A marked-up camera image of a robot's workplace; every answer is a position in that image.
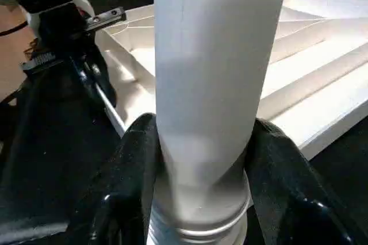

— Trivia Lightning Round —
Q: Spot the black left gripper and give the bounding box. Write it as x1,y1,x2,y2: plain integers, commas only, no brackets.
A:
20,1,127,108

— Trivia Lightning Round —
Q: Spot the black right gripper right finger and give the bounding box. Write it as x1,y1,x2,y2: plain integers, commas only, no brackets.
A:
244,117,360,245

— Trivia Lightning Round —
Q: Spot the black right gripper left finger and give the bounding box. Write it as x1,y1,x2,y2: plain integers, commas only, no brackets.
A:
66,113,164,245

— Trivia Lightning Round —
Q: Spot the white plastic table leg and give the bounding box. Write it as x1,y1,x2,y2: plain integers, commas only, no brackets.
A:
147,0,291,245

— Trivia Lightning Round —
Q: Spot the black work mat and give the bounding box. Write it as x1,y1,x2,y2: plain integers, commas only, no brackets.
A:
0,0,368,245

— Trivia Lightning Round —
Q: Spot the white plastic table top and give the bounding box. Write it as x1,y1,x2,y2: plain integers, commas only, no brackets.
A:
93,0,368,162

